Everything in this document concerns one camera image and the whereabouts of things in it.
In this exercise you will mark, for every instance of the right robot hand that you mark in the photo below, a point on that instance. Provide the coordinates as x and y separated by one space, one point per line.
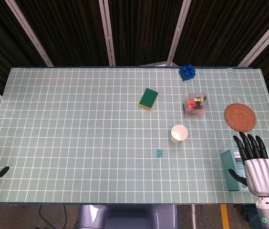
261 174

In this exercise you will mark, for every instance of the white paper cup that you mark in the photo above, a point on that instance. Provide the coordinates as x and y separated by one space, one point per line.
178 134

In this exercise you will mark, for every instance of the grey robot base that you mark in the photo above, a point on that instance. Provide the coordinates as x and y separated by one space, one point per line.
127 217

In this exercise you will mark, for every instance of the teal Philips speaker box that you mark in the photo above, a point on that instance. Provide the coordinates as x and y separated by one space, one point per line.
231 171

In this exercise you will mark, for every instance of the yellow floor tape strip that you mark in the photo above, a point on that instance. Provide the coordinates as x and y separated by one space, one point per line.
225 217

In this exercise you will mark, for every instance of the round woven brown coaster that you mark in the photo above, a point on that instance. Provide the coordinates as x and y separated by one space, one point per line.
240 117

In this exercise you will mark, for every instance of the green checkered tablecloth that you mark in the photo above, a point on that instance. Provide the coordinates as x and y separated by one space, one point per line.
77 143

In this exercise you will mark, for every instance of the clear plastic box with parts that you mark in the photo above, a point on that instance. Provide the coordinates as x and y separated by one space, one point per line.
195 106

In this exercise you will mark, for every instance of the small teal binder clip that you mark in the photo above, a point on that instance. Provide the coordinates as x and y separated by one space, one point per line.
160 153

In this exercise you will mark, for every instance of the blue toy building brick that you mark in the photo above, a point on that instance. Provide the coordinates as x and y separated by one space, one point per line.
187 72

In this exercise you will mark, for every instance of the green and yellow sponge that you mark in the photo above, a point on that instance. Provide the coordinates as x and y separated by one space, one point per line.
148 98

